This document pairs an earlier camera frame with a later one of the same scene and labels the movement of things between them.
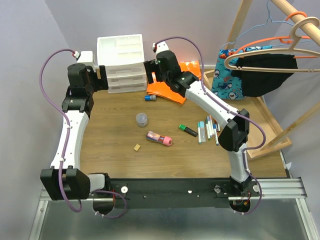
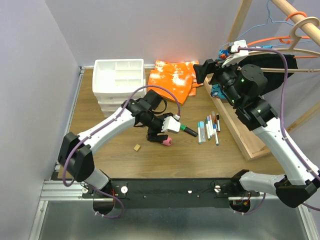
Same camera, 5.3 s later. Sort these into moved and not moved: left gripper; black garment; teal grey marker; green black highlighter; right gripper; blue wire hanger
Moved: left gripper; right gripper
Not moved: green black highlighter; teal grey marker; black garment; blue wire hanger
